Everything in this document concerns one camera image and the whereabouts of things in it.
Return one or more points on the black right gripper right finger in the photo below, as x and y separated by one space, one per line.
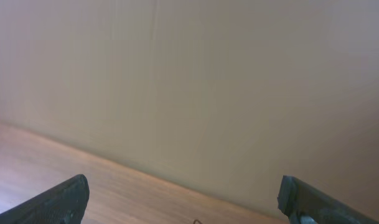
302 203

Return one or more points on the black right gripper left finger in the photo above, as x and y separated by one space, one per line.
63 204

